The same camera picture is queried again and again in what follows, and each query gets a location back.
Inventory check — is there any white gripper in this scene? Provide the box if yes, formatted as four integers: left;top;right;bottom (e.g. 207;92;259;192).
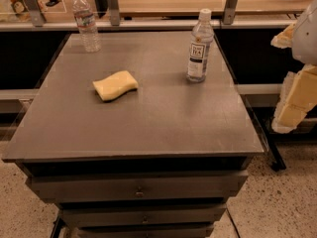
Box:
270;0;317;134

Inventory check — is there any clear ribbed water bottle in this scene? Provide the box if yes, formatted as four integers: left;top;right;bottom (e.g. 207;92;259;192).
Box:
72;0;101;53

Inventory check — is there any tea bottle with white cap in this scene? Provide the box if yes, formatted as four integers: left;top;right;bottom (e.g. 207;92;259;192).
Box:
186;9;214;82

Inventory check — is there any yellow sponge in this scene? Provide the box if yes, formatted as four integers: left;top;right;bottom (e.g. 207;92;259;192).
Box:
93;70;139;101

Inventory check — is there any orange labelled bottle background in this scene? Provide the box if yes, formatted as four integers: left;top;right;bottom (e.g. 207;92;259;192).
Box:
2;0;30;22

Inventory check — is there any dark drawer cabinet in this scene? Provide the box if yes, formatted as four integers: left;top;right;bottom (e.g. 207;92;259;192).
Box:
3;32;263;238

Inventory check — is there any small black object on shelf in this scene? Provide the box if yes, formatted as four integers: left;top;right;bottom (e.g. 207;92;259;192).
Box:
46;0;61;7

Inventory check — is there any wooden shelf with metal posts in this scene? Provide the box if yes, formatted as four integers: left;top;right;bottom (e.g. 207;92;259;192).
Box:
0;0;314;32

